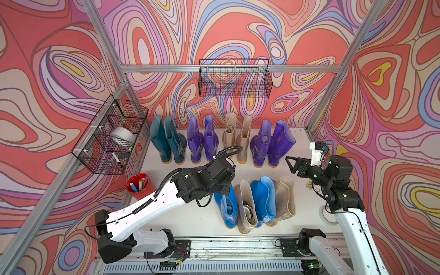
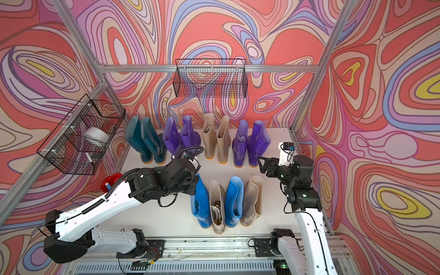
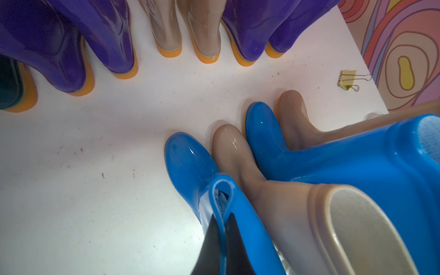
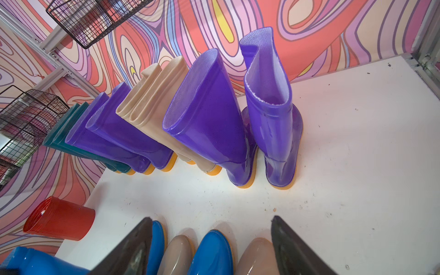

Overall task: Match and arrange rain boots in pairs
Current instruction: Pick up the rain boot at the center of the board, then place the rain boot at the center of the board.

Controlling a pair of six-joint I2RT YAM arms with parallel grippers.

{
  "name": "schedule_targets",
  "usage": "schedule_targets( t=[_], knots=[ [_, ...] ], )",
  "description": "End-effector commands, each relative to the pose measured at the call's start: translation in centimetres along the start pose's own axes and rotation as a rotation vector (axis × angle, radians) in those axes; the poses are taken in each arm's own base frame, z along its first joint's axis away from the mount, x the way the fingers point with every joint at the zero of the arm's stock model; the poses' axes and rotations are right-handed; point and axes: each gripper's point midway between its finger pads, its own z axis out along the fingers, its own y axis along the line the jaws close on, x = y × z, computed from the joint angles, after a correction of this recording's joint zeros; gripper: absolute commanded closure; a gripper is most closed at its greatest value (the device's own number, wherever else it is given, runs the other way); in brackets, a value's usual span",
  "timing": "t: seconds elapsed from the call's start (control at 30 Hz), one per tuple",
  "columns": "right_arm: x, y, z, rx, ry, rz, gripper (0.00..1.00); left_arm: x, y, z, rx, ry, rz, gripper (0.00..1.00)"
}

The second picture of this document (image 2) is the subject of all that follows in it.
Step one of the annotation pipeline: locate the teal rain boot yellow sole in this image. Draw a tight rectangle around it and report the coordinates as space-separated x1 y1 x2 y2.
125 115 152 164

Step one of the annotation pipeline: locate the beige rain boot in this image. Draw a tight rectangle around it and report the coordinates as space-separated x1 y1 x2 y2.
240 176 264 227
217 115 231 164
202 113 217 159
209 180 226 234

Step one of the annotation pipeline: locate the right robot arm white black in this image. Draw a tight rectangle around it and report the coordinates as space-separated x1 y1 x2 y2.
258 155 338 275

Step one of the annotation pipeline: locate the blue rain boot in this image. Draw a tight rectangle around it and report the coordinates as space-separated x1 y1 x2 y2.
190 175 212 229
225 176 244 228

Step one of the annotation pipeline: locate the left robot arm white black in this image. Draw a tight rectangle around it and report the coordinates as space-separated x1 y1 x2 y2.
43 158 201 264

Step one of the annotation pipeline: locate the purple rain boot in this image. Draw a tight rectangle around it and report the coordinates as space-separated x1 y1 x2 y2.
247 120 271 167
179 115 201 147
162 117 183 155
232 120 249 168

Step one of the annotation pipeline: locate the red round object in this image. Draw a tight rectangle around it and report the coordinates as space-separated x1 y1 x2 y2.
100 173 122 193

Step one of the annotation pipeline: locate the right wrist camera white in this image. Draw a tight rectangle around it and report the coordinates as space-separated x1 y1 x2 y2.
278 142 296 166

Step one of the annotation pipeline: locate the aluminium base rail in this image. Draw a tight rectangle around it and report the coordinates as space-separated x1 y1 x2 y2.
58 233 355 275

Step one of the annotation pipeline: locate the black wire basket back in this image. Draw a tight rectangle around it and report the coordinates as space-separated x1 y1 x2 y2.
173 58 248 99

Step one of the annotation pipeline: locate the grey tape roll in basket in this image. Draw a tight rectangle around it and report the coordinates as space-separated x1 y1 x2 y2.
82 127 110 147

